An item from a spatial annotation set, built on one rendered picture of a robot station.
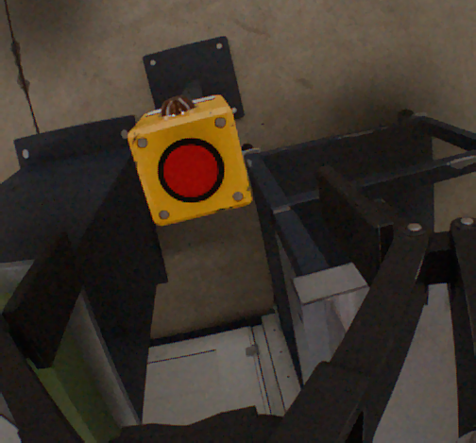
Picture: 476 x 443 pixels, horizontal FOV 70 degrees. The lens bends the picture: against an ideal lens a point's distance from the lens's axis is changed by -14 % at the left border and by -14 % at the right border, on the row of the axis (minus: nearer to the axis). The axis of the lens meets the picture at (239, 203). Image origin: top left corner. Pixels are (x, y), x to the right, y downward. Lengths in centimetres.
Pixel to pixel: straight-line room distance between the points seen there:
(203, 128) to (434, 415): 62
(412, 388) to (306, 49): 97
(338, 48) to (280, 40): 19
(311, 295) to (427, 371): 26
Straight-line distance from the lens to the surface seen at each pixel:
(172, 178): 29
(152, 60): 118
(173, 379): 135
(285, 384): 125
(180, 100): 30
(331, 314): 45
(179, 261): 136
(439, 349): 59
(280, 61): 121
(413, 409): 68
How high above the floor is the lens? 118
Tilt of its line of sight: 68 degrees down
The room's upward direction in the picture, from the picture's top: 163 degrees clockwise
